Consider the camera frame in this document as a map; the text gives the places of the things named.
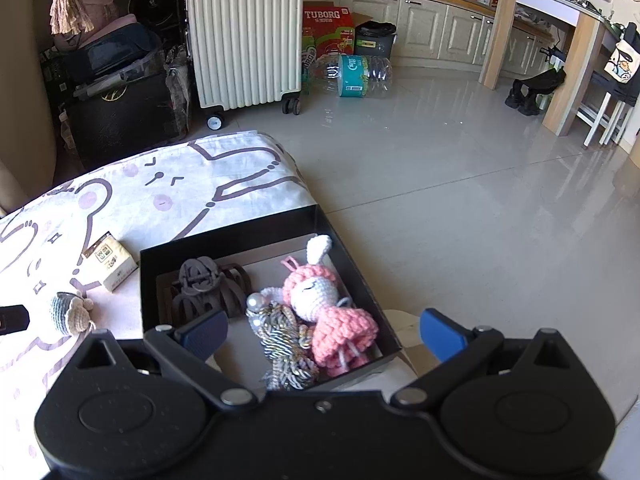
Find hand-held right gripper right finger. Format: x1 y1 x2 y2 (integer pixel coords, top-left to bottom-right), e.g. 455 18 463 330
390 308 583 408

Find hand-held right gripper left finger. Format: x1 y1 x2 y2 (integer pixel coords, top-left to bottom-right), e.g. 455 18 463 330
70 310 257 408

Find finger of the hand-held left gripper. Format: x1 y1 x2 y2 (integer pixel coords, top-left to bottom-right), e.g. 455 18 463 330
0 305 29 334

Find black hair claw clip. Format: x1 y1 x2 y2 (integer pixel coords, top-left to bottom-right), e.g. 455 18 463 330
170 256 251 328

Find grey crochet toy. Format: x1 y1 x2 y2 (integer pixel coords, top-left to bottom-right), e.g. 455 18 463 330
49 291 97 335

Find blue gold braided cord tieback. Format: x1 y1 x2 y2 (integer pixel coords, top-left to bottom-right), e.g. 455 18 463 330
245 292 321 391

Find black storage box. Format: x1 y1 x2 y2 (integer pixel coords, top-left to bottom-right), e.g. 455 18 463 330
139 204 405 393

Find pink crochet bunny doll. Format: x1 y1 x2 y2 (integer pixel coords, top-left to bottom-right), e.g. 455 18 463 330
260 234 381 378

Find beige tissue pack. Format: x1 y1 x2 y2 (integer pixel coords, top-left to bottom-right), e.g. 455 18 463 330
82 231 140 293

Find bear printed blanket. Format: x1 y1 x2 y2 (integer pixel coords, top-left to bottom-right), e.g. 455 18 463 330
0 131 321 411

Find black speaker cabinet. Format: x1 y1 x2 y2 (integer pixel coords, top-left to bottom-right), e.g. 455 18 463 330
64 71 190 157

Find large clear water bottle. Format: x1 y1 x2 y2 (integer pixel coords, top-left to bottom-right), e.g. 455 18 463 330
309 54 394 99

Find white chair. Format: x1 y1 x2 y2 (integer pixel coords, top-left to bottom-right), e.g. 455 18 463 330
575 72 640 149

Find dark blue bag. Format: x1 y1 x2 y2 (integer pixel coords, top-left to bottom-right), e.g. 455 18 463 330
61 24 165 87

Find white ribbed suitcase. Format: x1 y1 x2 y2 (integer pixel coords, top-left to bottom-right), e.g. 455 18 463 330
185 0 306 132

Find black trash bin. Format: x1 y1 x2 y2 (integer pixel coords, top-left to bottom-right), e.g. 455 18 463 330
353 21 397 57

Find cream kitchen cabinets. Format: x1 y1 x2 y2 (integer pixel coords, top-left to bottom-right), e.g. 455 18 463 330
302 0 557 69

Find wooden table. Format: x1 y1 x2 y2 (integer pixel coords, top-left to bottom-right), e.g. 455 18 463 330
479 0 640 137

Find pink bag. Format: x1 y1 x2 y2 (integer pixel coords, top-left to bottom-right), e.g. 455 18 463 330
52 0 137 52

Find printed tote bag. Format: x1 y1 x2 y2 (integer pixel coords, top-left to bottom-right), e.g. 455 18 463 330
602 40 640 84

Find red beer carton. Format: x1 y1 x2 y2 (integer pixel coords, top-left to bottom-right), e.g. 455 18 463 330
302 5 357 57

